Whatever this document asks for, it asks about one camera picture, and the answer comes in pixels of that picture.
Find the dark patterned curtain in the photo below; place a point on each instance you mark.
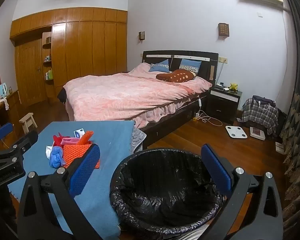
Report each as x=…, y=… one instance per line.
x=297, y=105

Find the small white floor box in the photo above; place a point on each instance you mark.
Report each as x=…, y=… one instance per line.
x=280, y=147

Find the orange foam mesh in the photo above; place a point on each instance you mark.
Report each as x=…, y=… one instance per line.
x=73, y=155

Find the wooden wardrobe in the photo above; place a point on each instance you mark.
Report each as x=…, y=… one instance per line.
x=90, y=50

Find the pink blanket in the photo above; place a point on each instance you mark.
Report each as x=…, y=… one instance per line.
x=127, y=92

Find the trash bin with black bag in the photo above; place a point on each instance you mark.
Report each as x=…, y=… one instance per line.
x=165, y=192

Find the wooden side desk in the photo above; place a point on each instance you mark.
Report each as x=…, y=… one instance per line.
x=11, y=107

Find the orange foam net sleeve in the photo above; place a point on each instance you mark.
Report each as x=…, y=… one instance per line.
x=85, y=137

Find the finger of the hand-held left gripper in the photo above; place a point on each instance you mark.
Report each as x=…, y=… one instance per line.
x=3, y=130
x=25, y=141

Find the brown dotted pillow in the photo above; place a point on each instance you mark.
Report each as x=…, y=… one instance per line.
x=177, y=76

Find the small wall lamp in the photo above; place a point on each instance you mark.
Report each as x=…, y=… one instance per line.
x=141, y=35

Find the grey quilted cloth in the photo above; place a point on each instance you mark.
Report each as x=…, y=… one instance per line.
x=138, y=137

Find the small wooden stool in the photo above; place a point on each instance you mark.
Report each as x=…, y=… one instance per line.
x=27, y=120

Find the blue pillow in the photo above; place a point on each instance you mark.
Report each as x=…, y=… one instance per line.
x=160, y=66
x=190, y=65

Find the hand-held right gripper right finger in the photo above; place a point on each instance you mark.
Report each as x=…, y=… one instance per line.
x=216, y=170

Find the white towel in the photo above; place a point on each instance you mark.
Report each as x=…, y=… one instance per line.
x=3, y=102

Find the light blue kettle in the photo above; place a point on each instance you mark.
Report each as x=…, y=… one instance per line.
x=2, y=90

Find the pink cloth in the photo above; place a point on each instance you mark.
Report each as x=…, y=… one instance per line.
x=70, y=140

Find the dark wooden bed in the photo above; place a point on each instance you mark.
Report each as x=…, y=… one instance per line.
x=190, y=55

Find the red cloth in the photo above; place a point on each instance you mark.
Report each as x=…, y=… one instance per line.
x=58, y=138

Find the white and blue box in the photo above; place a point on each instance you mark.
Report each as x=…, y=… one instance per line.
x=79, y=132

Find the dark bag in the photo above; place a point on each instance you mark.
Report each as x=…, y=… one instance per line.
x=263, y=100

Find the white bathroom scale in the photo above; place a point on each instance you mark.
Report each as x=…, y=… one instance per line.
x=236, y=131

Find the large wall lamp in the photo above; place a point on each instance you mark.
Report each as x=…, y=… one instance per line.
x=223, y=29

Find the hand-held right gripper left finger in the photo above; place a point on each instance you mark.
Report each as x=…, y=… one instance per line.
x=85, y=170

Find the plaid cloth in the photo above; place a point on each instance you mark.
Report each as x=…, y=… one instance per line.
x=257, y=116

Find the blue table cloth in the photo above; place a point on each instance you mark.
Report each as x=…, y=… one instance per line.
x=110, y=140

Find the yellow plush toy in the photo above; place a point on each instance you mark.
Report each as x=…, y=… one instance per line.
x=233, y=87

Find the wall socket panel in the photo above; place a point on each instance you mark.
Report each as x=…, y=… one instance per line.
x=223, y=59

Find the yellow power strip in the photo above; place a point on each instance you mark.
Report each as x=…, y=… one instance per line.
x=197, y=117

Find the dark nightstand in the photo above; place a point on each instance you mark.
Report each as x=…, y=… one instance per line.
x=222, y=107

